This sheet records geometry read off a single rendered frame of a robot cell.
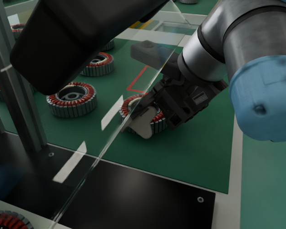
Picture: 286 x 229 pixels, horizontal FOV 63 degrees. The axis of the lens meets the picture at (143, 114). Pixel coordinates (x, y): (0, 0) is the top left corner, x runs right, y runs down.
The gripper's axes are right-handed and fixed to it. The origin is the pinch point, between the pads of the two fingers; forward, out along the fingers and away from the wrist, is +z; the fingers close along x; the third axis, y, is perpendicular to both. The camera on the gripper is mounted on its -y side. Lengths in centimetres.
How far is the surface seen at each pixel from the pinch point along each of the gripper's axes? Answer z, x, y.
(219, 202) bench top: -10.7, -6.8, 20.2
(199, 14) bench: 24, 89, -36
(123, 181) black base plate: -6.1, -15.4, 8.8
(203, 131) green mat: -5.2, 5.7, 10.9
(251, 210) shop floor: 53, 55, 59
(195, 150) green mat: -6.2, 0.0, 12.5
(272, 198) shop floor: 50, 69, 63
